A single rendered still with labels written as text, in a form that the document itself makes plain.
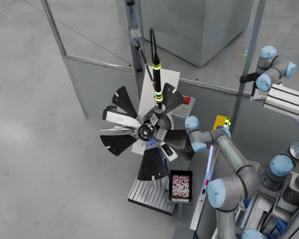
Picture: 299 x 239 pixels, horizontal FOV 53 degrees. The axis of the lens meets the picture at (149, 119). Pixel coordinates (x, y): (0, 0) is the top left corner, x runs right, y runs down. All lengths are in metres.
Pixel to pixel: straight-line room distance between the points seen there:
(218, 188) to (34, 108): 3.20
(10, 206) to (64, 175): 0.61
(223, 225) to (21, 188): 2.49
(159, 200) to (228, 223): 1.59
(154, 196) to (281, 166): 1.49
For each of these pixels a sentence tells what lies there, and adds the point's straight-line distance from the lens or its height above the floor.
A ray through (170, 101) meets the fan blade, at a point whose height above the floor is 1.38.
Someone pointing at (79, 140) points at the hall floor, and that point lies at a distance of 3.64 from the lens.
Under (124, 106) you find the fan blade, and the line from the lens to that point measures 2.12.
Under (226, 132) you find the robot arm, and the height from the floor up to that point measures 1.50.
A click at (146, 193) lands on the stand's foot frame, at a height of 0.08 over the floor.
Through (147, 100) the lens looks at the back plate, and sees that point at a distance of 2.28.
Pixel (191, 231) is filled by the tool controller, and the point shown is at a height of 1.25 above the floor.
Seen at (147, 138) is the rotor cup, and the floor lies 1.19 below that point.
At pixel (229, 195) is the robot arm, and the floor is 1.64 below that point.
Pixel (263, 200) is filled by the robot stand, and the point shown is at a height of 0.95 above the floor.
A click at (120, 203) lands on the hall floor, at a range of 3.15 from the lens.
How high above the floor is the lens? 2.87
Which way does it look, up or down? 52 degrees down
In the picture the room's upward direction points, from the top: 7 degrees counter-clockwise
